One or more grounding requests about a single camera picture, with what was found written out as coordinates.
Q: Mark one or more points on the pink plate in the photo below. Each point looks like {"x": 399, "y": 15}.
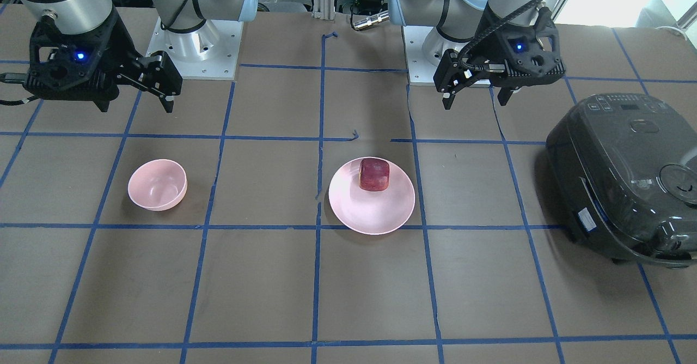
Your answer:
{"x": 371, "y": 213}

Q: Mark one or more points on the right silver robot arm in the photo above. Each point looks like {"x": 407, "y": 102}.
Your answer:
{"x": 180, "y": 16}

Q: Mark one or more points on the black rice cooker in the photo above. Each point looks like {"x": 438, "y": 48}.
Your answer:
{"x": 625, "y": 167}

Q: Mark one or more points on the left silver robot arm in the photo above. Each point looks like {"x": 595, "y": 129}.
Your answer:
{"x": 455, "y": 22}

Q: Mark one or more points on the pink bowl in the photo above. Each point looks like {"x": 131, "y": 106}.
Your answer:
{"x": 158, "y": 185}

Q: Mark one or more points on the red apple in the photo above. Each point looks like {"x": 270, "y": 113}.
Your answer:
{"x": 374, "y": 174}

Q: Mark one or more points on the silver metal cylinder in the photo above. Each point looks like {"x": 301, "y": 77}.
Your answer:
{"x": 370, "y": 21}

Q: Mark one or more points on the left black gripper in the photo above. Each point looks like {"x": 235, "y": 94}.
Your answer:
{"x": 482, "y": 50}

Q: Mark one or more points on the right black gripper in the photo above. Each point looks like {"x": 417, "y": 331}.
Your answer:
{"x": 121, "y": 41}

